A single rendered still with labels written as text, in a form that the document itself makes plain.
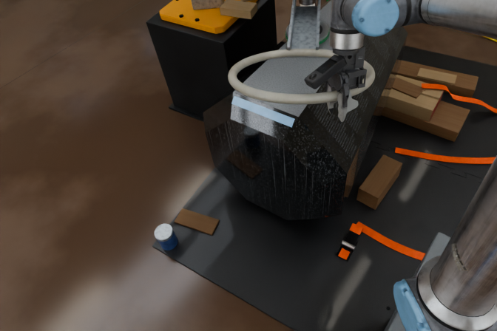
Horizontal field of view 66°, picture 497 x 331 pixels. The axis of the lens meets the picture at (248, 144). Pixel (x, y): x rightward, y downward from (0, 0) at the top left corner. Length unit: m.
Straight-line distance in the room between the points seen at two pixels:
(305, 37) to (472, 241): 1.16
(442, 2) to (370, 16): 0.14
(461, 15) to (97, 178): 2.38
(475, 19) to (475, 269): 0.43
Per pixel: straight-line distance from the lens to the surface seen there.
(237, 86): 1.21
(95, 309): 2.30
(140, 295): 2.23
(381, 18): 0.94
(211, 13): 2.45
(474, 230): 0.67
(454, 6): 0.88
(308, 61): 1.89
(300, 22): 1.74
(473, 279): 0.75
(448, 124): 2.74
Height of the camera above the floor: 1.96
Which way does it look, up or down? 48 degrees down
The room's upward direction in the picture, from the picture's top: 9 degrees counter-clockwise
